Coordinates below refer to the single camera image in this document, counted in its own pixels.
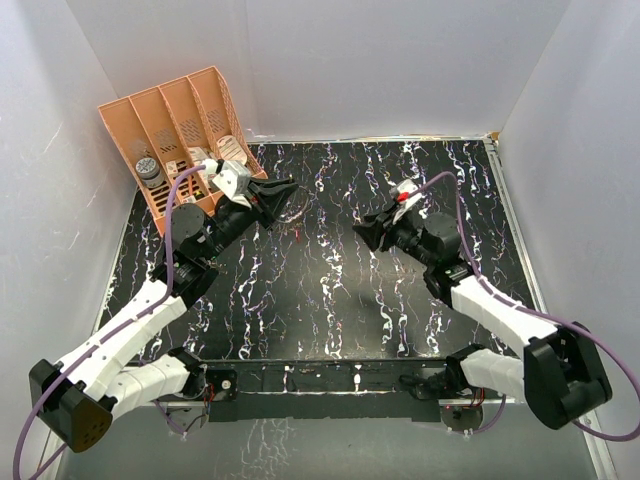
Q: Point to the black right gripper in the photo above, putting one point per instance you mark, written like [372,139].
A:
[372,233]

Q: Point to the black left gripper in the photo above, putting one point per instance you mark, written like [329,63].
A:
[272,198]

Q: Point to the large silver keyring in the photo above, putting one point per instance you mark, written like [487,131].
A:
[297,206]

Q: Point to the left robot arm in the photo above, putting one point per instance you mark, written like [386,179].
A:
[83,393]

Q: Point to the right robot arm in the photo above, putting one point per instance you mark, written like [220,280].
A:
[557,372]

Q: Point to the round wooden label disc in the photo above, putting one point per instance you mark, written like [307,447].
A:
[230,149]

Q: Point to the small white box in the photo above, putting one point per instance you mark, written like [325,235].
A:
[200,155]

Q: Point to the orange file organizer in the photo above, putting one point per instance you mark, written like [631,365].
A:
[163,121]

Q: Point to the grey round tin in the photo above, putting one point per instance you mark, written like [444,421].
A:
[149,172]

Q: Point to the black base bar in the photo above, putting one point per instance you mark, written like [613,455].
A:
[409,388]

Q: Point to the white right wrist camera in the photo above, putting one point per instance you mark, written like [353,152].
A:
[405,195]

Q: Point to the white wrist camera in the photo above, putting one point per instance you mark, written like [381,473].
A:
[231,178]
[405,195]

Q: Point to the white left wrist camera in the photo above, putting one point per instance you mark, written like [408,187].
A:
[231,178]

